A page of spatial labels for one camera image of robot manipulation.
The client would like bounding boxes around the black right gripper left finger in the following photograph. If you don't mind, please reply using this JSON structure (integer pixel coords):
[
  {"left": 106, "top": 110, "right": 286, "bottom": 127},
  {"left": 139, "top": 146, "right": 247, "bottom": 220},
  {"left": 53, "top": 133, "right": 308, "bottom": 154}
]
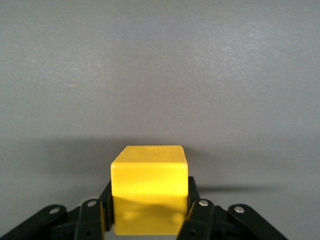
[{"left": 0, "top": 179, "right": 115, "bottom": 240}]

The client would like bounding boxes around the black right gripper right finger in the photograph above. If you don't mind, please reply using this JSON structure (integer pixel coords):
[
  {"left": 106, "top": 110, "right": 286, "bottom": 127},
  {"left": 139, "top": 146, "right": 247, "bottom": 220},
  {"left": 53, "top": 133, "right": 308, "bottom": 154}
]
[{"left": 176, "top": 176, "right": 290, "bottom": 240}]

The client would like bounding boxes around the yellow cube block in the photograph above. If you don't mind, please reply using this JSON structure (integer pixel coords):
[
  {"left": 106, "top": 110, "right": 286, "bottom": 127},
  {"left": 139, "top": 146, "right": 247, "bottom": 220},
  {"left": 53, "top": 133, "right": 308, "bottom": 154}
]
[{"left": 110, "top": 145, "right": 189, "bottom": 236}]

